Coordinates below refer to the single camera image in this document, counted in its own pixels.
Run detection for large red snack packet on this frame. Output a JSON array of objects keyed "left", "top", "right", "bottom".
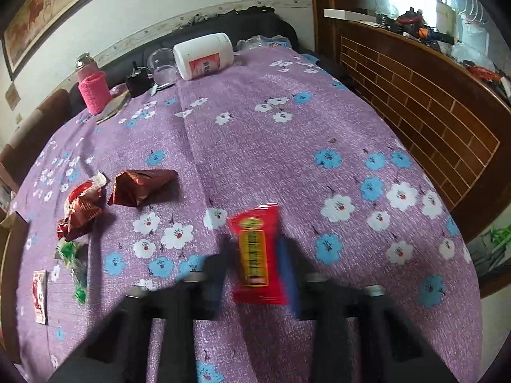
[{"left": 56, "top": 199, "right": 102, "bottom": 240}]

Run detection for red snack packet yellow label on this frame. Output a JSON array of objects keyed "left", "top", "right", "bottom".
[{"left": 226, "top": 203, "right": 289, "bottom": 306}]

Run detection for clear plastic packet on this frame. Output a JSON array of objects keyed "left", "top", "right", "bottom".
[{"left": 237, "top": 35, "right": 294, "bottom": 50}]

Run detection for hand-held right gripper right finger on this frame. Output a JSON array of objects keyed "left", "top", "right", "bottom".
[{"left": 277, "top": 233, "right": 460, "bottom": 383}]

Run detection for small booklet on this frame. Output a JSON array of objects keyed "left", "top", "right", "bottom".
[{"left": 96, "top": 92, "right": 130, "bottom": 124}]

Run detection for white red snack packet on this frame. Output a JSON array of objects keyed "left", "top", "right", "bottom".
[{"left": 32, "top": 270, "right": 49, "bottom": 325}]

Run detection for white flat board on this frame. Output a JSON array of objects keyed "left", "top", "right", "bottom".
[{"left": 323, "top": 8, "right": 378, "bottom": 23}]

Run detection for dark red gold snack packet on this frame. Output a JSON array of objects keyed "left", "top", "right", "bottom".
[{"left": 108, "top": 169, "right": 178, "bottom": 207}]

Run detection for wooden partition cabinet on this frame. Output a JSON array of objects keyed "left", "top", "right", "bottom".
[{"left": 311, "top": 0, "right": 511, "bottom": 244}]

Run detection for green plastic strips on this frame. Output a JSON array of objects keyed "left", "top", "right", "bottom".
[{"left": 467, "top": 223, "right": 511, "bottom": 280}]

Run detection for small red white candy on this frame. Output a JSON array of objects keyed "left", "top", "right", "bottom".
[{"left": 68, "top": 171, "right": 108, "bottom": 204}]

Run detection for framed wall painting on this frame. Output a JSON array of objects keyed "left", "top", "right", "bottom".
[{"left": 2, "top": 0, "right": 144, "bottom": 80}]

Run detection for pile of assorted clutter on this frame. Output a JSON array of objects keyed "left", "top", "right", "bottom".
[{"left": 375, "top": 6, "right": 511, "bottom": 100}]

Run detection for black leather sofa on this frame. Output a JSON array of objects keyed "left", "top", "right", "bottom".
[{"left": 70, "top": 6, "right": 320, "bottom": 108}]

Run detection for pink sleeved bottle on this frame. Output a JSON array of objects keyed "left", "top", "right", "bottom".
[{"left": 76, "top": 53, "right": 112, "bottom": 116}]

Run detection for white plastic jar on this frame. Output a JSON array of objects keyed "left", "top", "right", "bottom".
[{"left": 173, "top": 33, "right": 235, "bottom": 81}]

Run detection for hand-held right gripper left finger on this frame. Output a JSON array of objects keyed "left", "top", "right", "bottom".
[{"left": 48, "top": 233, "right": 234, "bottom": 383}]

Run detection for brown sofa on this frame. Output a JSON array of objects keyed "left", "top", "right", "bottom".
[{"left": 0, "top": 88, "right": 72, "bottom": 192}]

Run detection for green candy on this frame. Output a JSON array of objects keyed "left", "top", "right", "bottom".
[{"left": 54, "top": 239, "right": 89, "bottom": 306}]

